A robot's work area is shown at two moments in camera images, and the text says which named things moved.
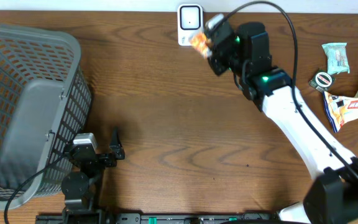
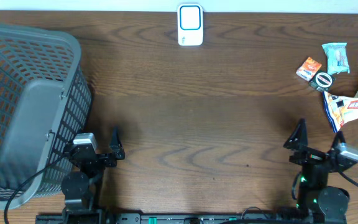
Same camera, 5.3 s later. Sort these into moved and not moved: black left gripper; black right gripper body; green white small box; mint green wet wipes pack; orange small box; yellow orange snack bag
Moved: black right gripper body; orange small box
Not moved: green white small box; mint green wet wipes pack; yellow orange snack bag; black left gripper
